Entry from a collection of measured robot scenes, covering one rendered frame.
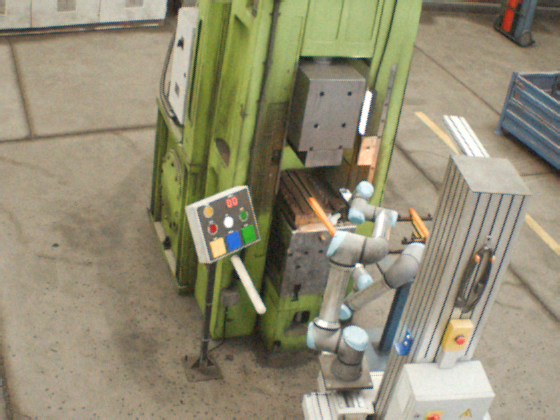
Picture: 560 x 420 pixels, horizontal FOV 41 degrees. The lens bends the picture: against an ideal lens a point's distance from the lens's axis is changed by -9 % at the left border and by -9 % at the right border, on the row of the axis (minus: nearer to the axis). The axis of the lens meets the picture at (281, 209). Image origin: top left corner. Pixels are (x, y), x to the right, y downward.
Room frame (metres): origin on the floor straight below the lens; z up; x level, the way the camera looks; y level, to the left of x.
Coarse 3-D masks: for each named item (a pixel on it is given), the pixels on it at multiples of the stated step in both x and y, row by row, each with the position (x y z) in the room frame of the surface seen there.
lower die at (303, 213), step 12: (288, 168) 3.96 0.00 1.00; (288, 180) 3.85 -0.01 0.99; (288, 192) 3.74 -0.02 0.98; (300, 192) 3.74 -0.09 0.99; (312, 192) 3.76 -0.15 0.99; (288, 204) 3.63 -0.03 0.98; (300, 204) 3.63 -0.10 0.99; (324, 204) 3.66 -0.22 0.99; (300, 216) 3.55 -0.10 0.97; (312, 216) 3.58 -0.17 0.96
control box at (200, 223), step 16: (224, 192) 3.33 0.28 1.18; (240, 192) 3.34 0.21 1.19; (192, 208) 3.13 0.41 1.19; (224, 208) 3.23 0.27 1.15; (240, 208) 3.29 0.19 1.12; (192, 224) 3.12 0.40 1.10; (208, 224) 3.13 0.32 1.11; (224, 224) 3.19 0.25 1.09; (240, 224) 3.25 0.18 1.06; (256, 224) 3.32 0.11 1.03; (208, 240) 3.09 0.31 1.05; (224, 240) 3.15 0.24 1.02; (240, 240) 3.21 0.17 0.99; (256, 240) 3.27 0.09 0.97; (208, 256) 3.05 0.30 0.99; (224, 256) 3.11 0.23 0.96
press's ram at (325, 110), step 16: (304, 64) 3.70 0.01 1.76; (320, 64) 3.73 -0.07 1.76; (336, 64) 3.77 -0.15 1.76; (304, 80) 3.57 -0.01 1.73; (320, 80) 3.54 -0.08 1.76; (336, 80) 3.57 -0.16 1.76; (352, 80) 3.61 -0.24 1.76; (304, 96) 3.54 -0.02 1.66; (320, 96) 3.54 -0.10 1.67; (336, 96) 3.58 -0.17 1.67; (352, 96) 3.62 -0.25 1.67; (304, 112) 3.52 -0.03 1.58; (320, 112) 3.55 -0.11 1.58; (336, 112) 3.59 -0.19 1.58; (352, 112) 3.62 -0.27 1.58; (288, 128) 3.65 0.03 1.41; (304, 128) 3.52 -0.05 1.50; (320, 128) 3.56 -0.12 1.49; (336, 128) 3.59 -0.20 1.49; (352, 128) 3.63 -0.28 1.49; (304, 144) 3.52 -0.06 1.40; (320, 144) 3.56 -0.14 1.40; (336, 144) 3.60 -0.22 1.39; (352, 144) 3.64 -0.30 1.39
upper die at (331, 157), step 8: (296, 152) 3.64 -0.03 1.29; (304, 152) 3.56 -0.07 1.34; (312, 152) 3.55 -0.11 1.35; (320, 152) 3.57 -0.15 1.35; (328, 152) 3.58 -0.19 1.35; (336, 152) 3.60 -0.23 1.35; (304, 160) 3.55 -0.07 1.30; (312, 160) 3.55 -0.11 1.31; (320, 160) 3.57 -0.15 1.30; (328, 160) 3.59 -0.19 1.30; (336, 160) 3.61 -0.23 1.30
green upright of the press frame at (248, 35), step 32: (256, 0) 3.67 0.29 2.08; (288, 0) 3.59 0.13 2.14; (256, 32) 3.55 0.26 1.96; (288, 32) 3.60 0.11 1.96; (224, 64) 3.88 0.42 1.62; (256, 64) 3.54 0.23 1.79; (288, 64) 3.62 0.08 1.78; (224, 96) 3.88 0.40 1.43; (256, 96) 3.55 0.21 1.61; (288, 96) 3.63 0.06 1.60; (224, 128) 3.88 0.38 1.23; (224, 160) 3.72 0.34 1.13; (256, 160) 3.57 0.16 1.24; (256, 256) 3.61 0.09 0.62; (256, 288) 3.62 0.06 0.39; (224, 320) 3.55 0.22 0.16
